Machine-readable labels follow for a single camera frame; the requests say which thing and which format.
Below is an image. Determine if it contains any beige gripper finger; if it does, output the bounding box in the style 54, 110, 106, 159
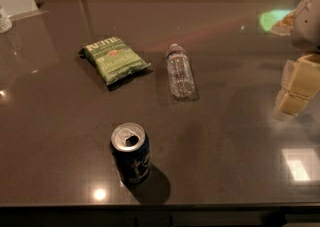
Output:
275, 88, 309, 116

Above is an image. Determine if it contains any blue pepsi can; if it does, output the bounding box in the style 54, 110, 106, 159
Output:
110, 123, 151, 186

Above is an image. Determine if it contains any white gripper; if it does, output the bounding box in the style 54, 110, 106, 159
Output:
281, 0, 320, 98

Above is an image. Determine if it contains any clear plastic water bottle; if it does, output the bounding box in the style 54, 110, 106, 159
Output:
166, 44, 195, 99

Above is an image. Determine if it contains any green jalapeno chip bag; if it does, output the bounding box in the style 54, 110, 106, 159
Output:
82, 37, 151, 86

